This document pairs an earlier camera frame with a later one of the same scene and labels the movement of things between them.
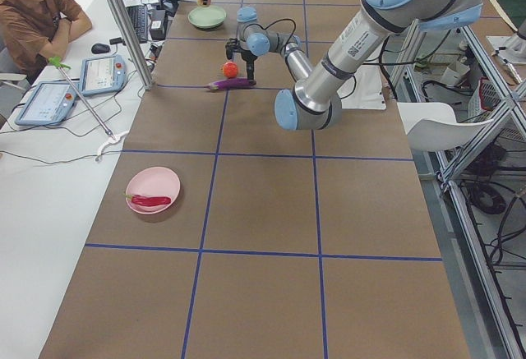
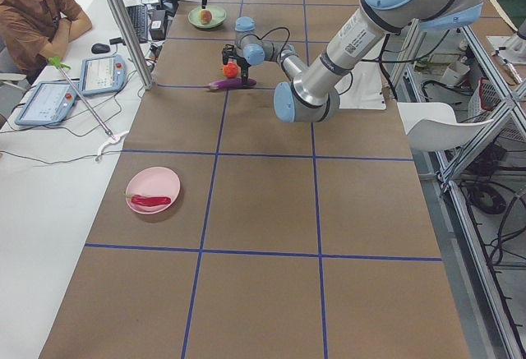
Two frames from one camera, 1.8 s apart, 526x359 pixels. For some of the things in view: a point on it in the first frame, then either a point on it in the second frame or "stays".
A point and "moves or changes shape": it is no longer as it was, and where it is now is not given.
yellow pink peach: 200,0 moves or changes shape
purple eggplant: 231,84 stays
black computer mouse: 99,48 stays
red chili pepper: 142,200 stays
